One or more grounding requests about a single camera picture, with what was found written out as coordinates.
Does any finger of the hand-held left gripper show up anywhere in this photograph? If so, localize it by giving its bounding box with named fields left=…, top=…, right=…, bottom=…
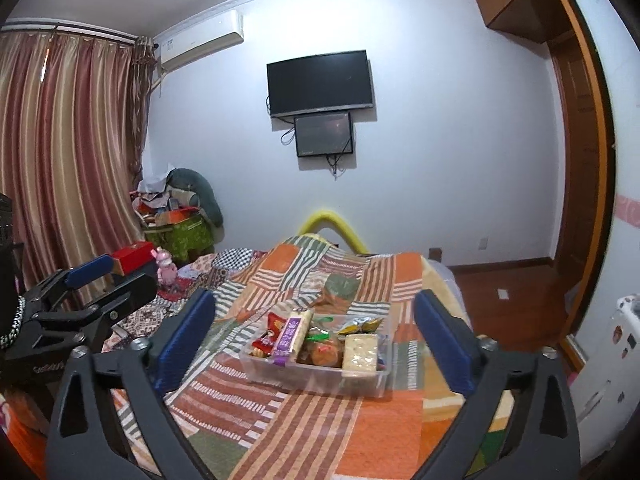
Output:
left=22, top=254, right=115, bottom=311
left=32, top=271, right=158, bottom=346

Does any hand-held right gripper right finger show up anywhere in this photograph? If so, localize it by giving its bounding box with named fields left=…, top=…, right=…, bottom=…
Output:
left=414, top=289, right=583, bottom=480

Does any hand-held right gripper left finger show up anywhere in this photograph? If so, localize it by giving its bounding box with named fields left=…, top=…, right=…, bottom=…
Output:
left=45, top=287, right=218, bottom=480

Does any red picture snack packet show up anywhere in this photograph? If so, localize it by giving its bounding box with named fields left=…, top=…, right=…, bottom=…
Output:
left=251, top=311, right=285, bottom=358

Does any square cracker pack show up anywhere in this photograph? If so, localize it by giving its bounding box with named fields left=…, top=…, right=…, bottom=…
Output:
left=342, top=334, right=381, bottom=376

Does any yellow white snack packet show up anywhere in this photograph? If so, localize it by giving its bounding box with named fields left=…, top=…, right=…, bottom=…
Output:
left=336, top=316, right=385, bottom=336

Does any purple label biscuit pack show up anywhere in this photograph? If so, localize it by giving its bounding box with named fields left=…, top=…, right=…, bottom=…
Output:
left=272, top=308, right=315, bottom=366

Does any orange label bread packet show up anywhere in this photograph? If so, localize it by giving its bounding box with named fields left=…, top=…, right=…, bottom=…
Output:
left=300, top=327, right=346, bottom=367

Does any clear plastic container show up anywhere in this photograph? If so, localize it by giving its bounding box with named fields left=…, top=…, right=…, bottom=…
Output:
left=239, top=312, right=391, bottom=398

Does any red box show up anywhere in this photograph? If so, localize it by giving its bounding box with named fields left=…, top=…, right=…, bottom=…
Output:
left=111, top=241, right=156, bottom=277

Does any pink plush toy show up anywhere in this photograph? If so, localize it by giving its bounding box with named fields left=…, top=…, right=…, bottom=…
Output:
left=152, top=246, right=178, bottom=286

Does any geometric patterned cloth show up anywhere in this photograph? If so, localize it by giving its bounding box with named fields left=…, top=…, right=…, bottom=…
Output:
left=105, top=252, right=223, bottom=346

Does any pile of clothes and boxes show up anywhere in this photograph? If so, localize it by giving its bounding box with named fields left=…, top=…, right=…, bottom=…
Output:
left=131, top=167, right=201, bottom=228

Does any striped brown curtain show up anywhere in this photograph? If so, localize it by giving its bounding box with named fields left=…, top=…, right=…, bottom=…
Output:
left=0, top=22, right=156, bottom=311

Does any grey pillow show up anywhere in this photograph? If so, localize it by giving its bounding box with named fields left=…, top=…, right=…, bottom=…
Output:
left=166, top=167, right=224, bottom=226

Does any orange patchwork blanket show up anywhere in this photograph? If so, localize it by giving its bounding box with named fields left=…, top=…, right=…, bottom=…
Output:
left=100, top=235, right=516, bottom=480

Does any white appliance with stickers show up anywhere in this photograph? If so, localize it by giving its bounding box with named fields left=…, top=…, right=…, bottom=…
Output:
left=570, top=295, right=640, bottom=441

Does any brown wooden door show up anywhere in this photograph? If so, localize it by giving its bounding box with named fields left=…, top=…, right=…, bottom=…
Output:
left=547, top=0, right=616, bottom=361

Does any small black monitor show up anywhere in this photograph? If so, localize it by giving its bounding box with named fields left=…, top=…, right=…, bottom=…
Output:
left=293, top=111, right=355, bottom=157

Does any white air conditioner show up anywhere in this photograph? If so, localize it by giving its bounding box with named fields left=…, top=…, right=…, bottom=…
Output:
left=152, top=8, right=245, bottom=77

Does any black white braided cord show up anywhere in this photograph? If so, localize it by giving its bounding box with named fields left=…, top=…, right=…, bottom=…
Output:
left=0, top=294, right=27, bottom=351

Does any yellow foam bed rail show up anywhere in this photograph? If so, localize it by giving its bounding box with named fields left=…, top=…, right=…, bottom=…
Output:
left=297, top=207, right=371, bottom=253

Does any black monitor cable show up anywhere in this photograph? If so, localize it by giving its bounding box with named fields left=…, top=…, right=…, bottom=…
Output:
left=280, top=127, right=347, bottom=181

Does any black wall television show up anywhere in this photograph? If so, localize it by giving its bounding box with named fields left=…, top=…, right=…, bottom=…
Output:
left=266, top=50, right=376, bottom=119

